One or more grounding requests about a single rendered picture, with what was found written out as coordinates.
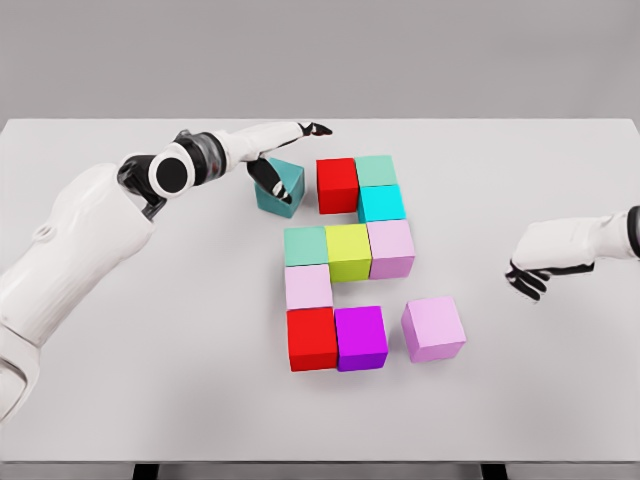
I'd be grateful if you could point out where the sea green block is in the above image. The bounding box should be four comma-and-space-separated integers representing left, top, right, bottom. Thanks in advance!
283, 225, 330, 268
354, 154, 399, 189

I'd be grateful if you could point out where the dark teal block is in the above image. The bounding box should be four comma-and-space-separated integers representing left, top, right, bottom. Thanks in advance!
254, 156, 306, 219

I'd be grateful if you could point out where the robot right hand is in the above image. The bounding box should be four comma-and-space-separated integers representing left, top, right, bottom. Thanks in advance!
503, 216, 607, 303

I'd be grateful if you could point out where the red block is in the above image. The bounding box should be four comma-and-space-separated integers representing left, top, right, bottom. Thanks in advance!
286, 306, 339, 373
315, 157, 361, 216

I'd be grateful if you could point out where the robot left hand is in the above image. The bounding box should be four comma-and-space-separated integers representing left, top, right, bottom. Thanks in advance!
238, 120, 334, 206

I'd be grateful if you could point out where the cyan block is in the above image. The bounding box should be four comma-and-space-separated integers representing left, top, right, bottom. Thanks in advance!
356, 184, 407, 224

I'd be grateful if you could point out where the yellow-green block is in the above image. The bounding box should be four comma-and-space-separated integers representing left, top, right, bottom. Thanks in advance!
325, 222, 373, 284

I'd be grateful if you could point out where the pink block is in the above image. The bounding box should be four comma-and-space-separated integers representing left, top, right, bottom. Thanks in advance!
366, 219, 417, 281
283, 263, 334, 312
400, 295, 468, 364

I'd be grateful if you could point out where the purple block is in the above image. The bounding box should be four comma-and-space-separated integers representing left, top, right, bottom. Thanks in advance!
333, 304, 390, 373

